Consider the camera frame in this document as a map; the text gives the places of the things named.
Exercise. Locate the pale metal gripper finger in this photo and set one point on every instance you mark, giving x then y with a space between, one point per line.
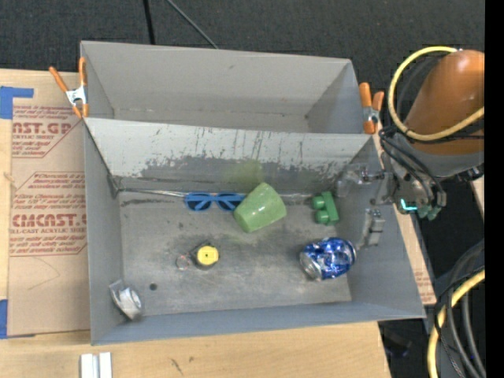
359 175
375 223

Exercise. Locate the green toy building block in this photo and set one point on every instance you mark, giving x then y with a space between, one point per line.
327 209

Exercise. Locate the crushed blue drink can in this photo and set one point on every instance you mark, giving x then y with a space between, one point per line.
328 259

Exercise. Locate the green cup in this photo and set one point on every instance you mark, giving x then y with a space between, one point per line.
260 211

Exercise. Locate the grey metal bin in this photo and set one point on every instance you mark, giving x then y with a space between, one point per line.
252 286

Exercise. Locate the blue sunglasses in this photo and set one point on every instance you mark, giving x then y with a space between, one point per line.
201 202

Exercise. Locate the brown cardboard board, red print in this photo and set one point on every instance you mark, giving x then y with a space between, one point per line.
47 250

